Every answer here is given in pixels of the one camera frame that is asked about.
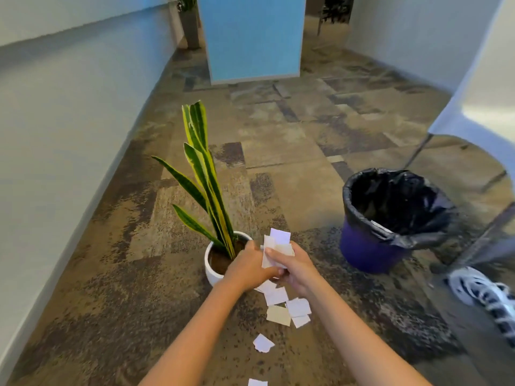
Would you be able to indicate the person's left hand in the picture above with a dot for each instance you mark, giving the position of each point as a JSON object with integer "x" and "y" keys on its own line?
{"x": 245, "y": 271}

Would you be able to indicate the person's right hand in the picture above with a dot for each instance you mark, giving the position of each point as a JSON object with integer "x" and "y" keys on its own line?
{"x": 299, "y": 273}

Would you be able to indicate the person's right thumb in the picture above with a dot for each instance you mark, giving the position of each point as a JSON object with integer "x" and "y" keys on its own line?
{"x": 295, "y": 251}

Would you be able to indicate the person's left thumb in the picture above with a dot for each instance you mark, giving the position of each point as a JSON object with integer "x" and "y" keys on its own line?
{"x": 252, "y": 248}

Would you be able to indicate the small torn white paper piece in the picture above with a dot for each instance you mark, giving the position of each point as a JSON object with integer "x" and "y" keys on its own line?
{"x": 268, "y": 253}
{"x": 280, "y": 236}

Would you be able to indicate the person's left forearm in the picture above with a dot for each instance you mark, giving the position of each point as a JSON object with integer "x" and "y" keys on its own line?
{"x": 193, "y": 337}

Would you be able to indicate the person's right forearm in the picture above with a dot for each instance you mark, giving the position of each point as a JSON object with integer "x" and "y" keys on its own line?
{"x": 362, "y": 341}

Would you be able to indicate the white round plant pot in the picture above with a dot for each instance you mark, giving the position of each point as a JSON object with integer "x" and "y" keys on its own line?
{"x": 210, "y": 269}

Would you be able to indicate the scattered white paper scraps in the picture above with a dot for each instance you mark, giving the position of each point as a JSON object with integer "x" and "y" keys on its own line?
{"x": 298, "y": 307}

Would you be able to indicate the purple waste bin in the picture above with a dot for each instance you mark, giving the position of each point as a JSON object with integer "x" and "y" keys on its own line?
{"x": 368, "y": 251}

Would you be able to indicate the green yellow snake plant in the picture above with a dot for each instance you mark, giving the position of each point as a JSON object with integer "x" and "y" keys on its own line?
{"x": 205, "y": 176}

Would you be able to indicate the black bin liner bag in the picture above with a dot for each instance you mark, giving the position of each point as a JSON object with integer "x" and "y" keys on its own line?
{"x": 398, "y": 204}

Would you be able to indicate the person's white sneaker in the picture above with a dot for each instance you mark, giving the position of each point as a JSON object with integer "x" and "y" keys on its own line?
{"x": 483, "y": 295}

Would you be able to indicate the blue partition panel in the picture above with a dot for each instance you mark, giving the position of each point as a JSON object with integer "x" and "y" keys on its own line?
{"x": 251, "y": 36}

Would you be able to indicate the tall grey planter with plant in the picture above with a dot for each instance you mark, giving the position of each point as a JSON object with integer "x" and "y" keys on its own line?
{"x": 189, "y": 22}

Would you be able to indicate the white chair with metal legs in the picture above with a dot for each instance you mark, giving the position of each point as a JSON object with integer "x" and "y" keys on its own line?
{"x": 478, "y": 96}

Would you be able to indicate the dark chair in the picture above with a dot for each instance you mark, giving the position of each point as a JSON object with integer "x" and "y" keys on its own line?
{"x": 334, "y": 9}

